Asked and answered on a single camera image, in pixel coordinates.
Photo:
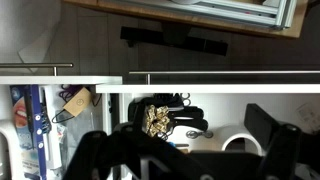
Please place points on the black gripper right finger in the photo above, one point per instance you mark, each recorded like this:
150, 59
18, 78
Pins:
280, 142

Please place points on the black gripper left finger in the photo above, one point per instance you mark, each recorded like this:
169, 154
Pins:
97, 153

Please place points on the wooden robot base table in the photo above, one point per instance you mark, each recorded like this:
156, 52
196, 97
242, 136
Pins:
271, 18

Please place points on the brown paper tag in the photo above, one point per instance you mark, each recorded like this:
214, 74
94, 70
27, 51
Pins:
78, 102

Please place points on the gold scrunchie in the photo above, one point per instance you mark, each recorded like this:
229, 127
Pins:
156, 120

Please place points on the small scissors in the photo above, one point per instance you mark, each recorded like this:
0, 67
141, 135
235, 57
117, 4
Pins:
195, 134

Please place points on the right drawer steel handle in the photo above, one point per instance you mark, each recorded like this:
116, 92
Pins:
244, 76

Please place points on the drawer steel handle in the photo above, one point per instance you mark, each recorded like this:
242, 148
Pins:
53, 66
244, 76

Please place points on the left drawer steel handle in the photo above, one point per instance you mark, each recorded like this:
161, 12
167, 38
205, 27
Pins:
53, 66

